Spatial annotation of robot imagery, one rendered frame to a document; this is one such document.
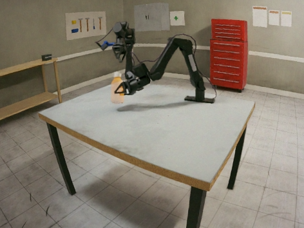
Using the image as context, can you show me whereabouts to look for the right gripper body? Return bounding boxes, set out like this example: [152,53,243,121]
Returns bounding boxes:
[102,37,127,52]

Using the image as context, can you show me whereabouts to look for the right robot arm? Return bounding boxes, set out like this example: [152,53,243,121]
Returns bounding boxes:
[101,21,135,80]

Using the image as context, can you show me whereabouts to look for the white ribbed bottle cap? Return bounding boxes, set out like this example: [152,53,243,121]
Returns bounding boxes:
[114,72,121,77]

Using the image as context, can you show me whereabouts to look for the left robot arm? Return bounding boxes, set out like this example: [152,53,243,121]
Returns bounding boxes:
[133,38,215,104]

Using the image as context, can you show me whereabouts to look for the orange plastic bottle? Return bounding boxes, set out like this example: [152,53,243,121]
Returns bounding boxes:
[111,77,124,104]

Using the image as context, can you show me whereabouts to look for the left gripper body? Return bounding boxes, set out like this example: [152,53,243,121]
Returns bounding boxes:
[122,72,141,95]

